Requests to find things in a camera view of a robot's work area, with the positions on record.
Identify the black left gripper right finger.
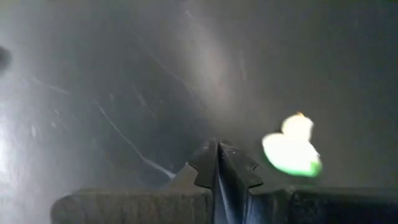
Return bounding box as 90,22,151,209
218,138,398,224

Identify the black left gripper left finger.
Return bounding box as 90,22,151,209
50,138,220,224

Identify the green toy pepper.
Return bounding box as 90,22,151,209
262,132,323,179

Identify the white toy mushroom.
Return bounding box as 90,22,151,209
280,111,315,141

